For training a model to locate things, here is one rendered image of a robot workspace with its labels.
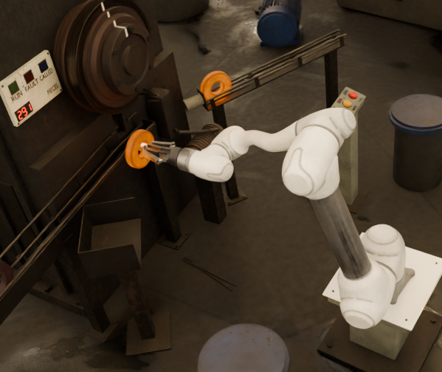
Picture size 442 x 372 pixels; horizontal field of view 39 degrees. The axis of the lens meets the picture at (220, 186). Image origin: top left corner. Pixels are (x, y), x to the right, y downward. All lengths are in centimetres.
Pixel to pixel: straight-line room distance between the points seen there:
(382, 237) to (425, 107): 116
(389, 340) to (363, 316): 46
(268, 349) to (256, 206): 130
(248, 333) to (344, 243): 51
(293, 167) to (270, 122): 221
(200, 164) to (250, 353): 70
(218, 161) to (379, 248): 65
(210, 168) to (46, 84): 72
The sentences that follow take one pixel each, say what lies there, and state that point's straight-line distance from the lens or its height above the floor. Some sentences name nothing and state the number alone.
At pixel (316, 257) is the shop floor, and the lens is 310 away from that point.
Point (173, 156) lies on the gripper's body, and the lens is 240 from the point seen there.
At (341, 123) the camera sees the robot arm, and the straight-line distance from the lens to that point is 192.
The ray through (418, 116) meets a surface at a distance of 324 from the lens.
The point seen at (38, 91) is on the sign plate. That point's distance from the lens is 250.
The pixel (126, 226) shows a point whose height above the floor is 61.
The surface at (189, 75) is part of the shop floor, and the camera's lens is 465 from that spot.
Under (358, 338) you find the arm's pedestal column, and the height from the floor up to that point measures 7.
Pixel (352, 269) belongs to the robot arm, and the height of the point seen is 69.
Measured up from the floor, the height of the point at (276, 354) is 43.
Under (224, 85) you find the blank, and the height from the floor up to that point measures 70.
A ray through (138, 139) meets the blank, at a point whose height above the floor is 89.
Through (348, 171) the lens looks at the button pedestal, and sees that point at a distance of 320.
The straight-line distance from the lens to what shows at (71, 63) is 247.
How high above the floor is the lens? 227
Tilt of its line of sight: 40 degrees down
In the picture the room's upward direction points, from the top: 11 degrees counter-clockwise
